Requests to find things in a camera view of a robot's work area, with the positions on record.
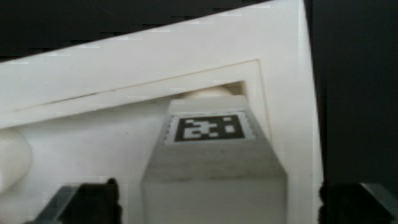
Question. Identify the white square table top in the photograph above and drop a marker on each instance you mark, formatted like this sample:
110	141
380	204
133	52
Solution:
92	145

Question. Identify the white U-shaped fence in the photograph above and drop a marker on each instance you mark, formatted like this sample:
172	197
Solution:
50	82

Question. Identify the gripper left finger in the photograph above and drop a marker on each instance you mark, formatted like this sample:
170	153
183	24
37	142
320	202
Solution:
83	204

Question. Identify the white table leg with tag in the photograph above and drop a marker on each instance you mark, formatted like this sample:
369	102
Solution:
215	180

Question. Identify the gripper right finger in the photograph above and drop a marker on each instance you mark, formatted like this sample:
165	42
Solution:
359	203

